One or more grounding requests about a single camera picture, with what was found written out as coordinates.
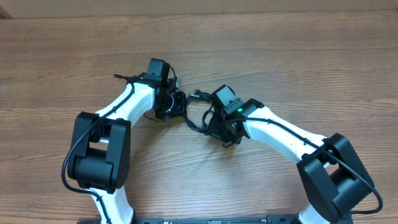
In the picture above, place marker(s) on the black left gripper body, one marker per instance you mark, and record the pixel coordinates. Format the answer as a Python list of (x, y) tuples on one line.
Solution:
[(172, 105)]

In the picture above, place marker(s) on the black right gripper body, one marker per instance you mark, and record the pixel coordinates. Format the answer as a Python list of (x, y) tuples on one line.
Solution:
[(217, 130)]

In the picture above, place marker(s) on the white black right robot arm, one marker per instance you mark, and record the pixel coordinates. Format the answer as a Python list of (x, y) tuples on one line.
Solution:
[(333, 176)]

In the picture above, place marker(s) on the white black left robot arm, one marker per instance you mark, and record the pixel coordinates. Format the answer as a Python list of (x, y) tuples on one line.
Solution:
[(99, 158)]

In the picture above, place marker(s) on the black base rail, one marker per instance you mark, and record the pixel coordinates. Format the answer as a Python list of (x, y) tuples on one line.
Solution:
[(270, 219)]

